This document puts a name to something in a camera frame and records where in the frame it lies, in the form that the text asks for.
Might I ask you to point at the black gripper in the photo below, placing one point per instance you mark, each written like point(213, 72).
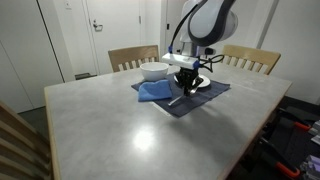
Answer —
point(186, 75)

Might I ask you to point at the silver metal fork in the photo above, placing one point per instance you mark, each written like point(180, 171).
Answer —
point(175, 101)

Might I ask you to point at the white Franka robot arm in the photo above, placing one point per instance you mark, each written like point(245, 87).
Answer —
point(210, 20)

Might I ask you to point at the white round plate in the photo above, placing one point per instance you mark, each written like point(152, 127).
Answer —
point(206, 80)

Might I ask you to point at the black door latch plate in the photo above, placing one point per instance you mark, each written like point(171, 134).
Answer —
point(168, 26)

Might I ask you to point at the navy blue cloth placemat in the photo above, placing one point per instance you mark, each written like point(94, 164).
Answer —
point(206, 96)

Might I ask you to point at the light blue folded cloth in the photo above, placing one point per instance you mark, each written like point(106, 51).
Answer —
point(155, 90)

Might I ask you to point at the white ceramic bowl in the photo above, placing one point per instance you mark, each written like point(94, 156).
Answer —
point(154, 71)

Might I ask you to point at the light wooden slat-back chair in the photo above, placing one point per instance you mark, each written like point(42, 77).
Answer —
point(253, 53)
point(20, 146)
point(133, 53)

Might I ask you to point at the dark low floor item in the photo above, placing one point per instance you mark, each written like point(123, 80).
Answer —
point(85, 76)

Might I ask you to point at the black perforated mounting board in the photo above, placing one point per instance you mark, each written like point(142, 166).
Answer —
point(293, 146)

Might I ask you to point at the white bar wrist camera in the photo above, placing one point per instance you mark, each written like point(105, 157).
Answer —
point(180, 60)

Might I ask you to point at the silver metal bracket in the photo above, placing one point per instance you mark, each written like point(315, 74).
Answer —
point(315, 131)

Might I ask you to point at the small white wall switch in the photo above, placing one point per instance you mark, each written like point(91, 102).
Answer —
point(67, 5)

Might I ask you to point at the aluminium extrusion rail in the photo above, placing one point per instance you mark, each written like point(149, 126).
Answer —
point(311, 166)

